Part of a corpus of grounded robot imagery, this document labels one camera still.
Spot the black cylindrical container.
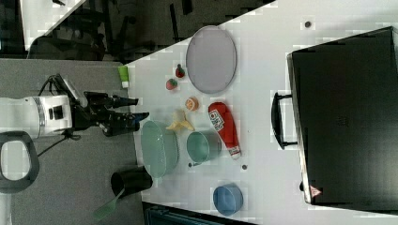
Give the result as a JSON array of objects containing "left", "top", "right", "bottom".
[{"left": 111, "top": 166, "right": 153, "bottom": 198}]

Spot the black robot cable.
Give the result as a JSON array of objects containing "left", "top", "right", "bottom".
[{"left": 37, "top": 73, "right": 82, "bottom": 158}]

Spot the green plastic strainer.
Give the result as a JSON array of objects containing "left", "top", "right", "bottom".
[{"left": 141, "top": 121, "right": 179, "bottom": 179}]

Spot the pink toy strawberry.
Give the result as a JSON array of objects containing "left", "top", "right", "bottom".
[{"left": 166, "top": 79, "right": 178, "bottom": 90}]

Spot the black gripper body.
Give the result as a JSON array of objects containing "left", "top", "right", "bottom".
[{"left": 70, "top": 92, "right": 118, "bottom": 137}]

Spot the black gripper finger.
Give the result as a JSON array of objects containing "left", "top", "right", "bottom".
[
  {"left": 113, "top": 97, "right": 139, "bottom": 109},
  {"left": 110, "top": 112, "right": 149, "bottom": 135}
]

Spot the grey round plate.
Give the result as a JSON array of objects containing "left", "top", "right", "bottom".
[{"left": 186, "top": 25, "right": 237, "bottom": 94}]

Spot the toy orange slice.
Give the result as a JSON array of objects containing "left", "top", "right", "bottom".
[{"left": 185, "top": 97, "right": 199, "bottom": 112}]

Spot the red ketchup bottle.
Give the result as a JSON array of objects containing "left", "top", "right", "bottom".
[{"left": 207, "top": 102, "right": 241, "bottom": 159}]

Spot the dark red toy strawberry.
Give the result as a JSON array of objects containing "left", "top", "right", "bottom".
[{"left": 176, "top": 64, "right": 185, "bottom": 78}]

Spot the black toaster oven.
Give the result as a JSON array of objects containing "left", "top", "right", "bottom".
[{"left": 287, "top": 26, "right": 398, "bottom": 215}]

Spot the green cup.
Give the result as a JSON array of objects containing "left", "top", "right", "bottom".
[{"left": 186, "top": 130, "right": 222, "bottom": 165}]

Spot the green spatula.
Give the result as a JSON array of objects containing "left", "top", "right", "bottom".
[{"left": 93, "top": 189, "right": 125, "bottom": 220}]

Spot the blue cup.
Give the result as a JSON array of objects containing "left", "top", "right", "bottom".
[{"left": 213, "top": 183, "right": 243, "bottom": 216}]

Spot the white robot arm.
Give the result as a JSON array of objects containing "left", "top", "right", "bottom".
[{"left": 1, "top": 92, "right": 149, "bottom": 194}]

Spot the toy peeled banana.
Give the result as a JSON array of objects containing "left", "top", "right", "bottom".
[{"left": 167, "top": 110, "right": 194, "bottom": 131}]

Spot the green marker bottle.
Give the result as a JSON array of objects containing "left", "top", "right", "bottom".
[{"left": 118, "top": 66, "right": 130, "bottom": 88}]

